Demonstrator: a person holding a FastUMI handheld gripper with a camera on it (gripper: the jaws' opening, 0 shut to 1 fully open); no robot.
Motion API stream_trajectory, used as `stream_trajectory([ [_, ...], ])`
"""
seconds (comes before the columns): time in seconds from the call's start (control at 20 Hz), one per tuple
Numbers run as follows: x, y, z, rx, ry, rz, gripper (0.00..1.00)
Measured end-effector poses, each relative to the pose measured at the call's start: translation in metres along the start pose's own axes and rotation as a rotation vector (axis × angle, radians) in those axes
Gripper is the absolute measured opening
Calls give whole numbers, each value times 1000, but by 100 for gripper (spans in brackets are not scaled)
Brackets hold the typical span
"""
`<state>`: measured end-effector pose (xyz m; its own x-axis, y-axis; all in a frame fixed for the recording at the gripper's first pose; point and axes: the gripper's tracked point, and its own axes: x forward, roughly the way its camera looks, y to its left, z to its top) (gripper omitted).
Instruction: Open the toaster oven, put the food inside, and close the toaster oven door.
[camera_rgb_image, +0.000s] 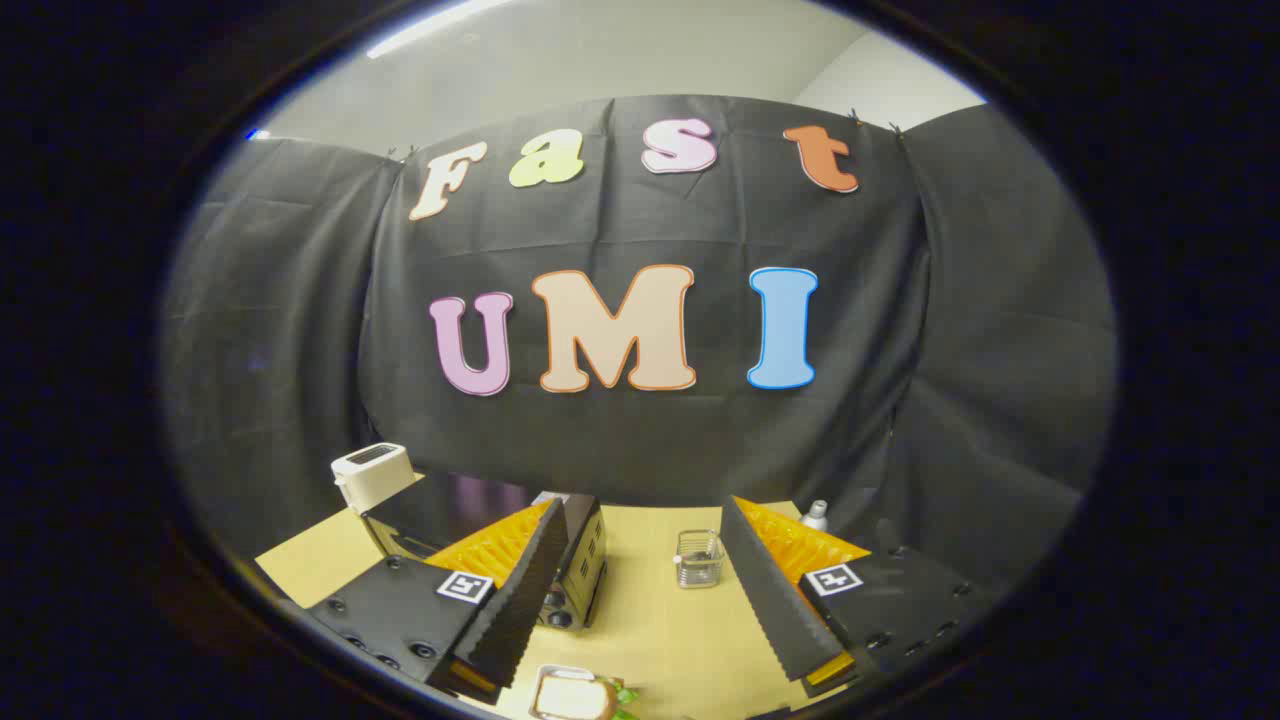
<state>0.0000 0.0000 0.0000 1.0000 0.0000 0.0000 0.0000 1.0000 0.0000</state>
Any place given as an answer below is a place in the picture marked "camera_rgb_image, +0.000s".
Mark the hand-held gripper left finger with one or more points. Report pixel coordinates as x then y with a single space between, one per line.
530 580

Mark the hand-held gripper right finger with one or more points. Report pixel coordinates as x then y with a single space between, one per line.
765 590

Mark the toast sandwich with lettuce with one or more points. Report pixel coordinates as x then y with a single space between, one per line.
572 697

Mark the white pop-up toaster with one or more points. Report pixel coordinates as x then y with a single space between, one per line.
372 474

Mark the clear glass jar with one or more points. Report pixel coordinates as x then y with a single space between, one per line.
698 560

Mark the small white bottle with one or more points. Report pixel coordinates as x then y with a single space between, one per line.
816 516

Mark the black backdrop cloth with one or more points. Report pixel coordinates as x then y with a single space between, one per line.
640 440

